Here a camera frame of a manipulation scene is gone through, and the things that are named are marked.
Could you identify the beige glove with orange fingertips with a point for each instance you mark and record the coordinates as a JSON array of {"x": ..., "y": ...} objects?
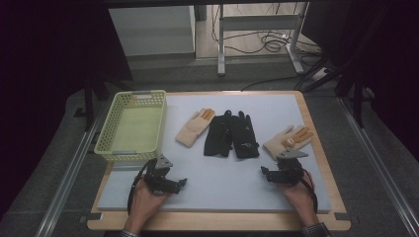
[{"x": 194, "y": 128}]

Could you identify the person's left hand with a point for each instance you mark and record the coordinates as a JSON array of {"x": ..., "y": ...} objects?
[{"x": 143, "y": 204}]

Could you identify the grey cabinet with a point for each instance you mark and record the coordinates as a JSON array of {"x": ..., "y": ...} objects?
[{"x": 151, "y": 33}]

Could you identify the white foam mat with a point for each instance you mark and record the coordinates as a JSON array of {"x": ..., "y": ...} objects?
[{"x": 230, "y": 187}]

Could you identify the black stand post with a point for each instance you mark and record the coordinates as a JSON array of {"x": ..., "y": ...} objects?
[{"x": 89, "y": 105}]

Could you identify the pale green plastic basket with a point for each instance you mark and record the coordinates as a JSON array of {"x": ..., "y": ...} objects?
[{"x": 138, "y": 128}]

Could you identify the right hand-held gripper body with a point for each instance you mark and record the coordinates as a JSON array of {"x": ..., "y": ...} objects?
[{"x": 290, "y": 171}]

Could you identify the white metal desk frame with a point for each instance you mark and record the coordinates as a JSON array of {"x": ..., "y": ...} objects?
[{"x": 257, "y": 22}]

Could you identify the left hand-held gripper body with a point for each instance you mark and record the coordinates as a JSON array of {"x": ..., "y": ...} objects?
[{"x": 158, "y": 179}]

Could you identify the beige glove with round tag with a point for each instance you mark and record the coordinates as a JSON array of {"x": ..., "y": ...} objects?
[{"x": 276, "y": 143}]

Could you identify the plain black glove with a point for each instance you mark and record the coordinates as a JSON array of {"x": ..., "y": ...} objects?
[{"x": 217, "y": 138}]

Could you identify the metal floor rail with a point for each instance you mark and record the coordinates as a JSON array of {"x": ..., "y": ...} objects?
[
  {"x": 378, "y": 164},
  {"x": 69, "y": 177}
]

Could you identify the black tripod stand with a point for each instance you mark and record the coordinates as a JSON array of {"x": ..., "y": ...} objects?
[{"x": 357, "y": 98}]

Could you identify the person's right hand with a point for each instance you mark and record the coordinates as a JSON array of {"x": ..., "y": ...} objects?
[{"x": 301, "y": 200}]

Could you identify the white power strip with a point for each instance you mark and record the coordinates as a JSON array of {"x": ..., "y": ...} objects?
[{"x": 319, "y": 74}]

